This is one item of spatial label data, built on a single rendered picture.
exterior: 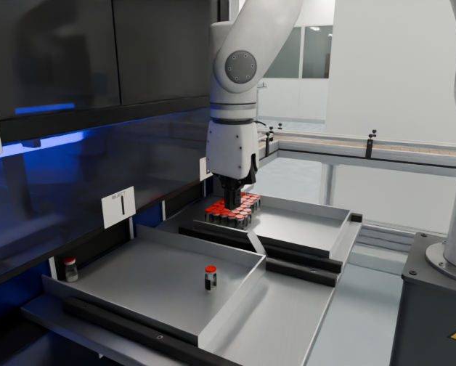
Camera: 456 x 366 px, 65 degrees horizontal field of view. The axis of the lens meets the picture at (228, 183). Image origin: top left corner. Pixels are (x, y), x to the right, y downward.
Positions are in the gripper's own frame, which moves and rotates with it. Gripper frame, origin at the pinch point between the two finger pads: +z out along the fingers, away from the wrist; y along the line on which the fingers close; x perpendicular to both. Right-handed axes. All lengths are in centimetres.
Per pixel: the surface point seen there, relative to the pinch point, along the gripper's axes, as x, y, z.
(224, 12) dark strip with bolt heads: 27, -28, -38
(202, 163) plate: 14.3, -24.1, 0.1
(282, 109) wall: 718, -493, 76
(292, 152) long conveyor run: 102, -53, 16
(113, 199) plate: -17.1, -15.2, -0.5
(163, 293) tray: -15.5, -3.1, 15.3
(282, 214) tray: 30.5, -9.0, 15.4
